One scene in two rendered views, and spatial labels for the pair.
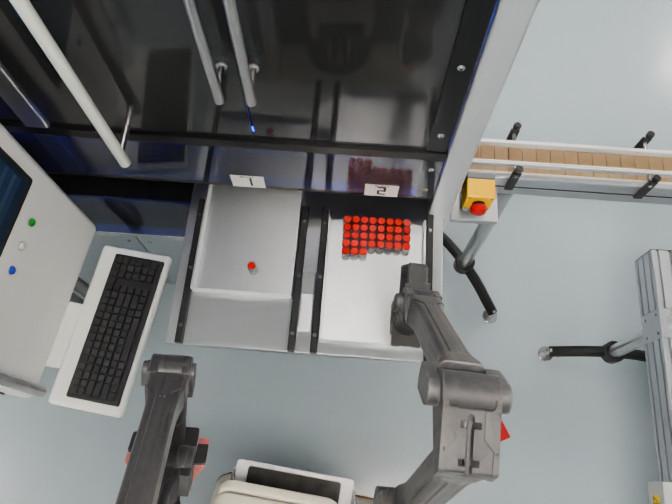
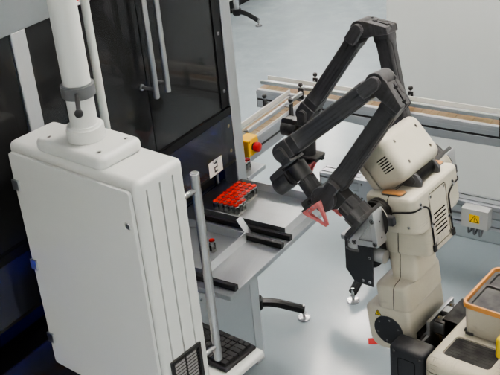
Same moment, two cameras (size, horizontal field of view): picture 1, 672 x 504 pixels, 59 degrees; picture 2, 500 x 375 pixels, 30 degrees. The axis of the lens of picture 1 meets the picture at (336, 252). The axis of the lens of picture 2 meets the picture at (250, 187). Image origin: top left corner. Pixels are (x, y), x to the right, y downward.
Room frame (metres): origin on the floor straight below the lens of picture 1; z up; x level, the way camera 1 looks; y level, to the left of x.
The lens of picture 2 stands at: (-1.01, 2.49, 2.53)
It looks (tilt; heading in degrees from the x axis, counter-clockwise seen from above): 27 degrees down; 301
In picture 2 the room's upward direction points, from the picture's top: 6 degrees counter-clockwise
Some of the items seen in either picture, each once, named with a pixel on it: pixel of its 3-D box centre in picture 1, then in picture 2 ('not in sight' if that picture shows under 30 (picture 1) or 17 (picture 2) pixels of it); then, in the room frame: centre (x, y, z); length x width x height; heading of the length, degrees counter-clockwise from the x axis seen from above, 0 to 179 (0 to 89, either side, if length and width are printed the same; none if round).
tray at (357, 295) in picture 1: (374, 279); (263, 206); (0.50, -0.10, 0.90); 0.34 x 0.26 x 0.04; 176
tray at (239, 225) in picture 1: (250, 232); (184, 243); (0.63, 0.23, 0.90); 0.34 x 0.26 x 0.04; 176
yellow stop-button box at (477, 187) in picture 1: (478, 191); (246, 144); (0.71, -0.37, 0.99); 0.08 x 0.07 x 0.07; 176
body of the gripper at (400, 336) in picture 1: (407, 320); (308, 148); (0.33, -0.15, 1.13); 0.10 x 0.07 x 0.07; 176
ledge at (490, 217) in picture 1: (473, 199); (242, 170); (0.75, -0.38, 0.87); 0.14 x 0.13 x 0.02; 176
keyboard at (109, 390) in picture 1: (116, 326); (192, 335); (0.40, 0.58, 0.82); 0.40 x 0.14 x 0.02; 169
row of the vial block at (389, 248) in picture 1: (375, 247); (242, 199); (0.59, -0.11, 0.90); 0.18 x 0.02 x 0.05; 86
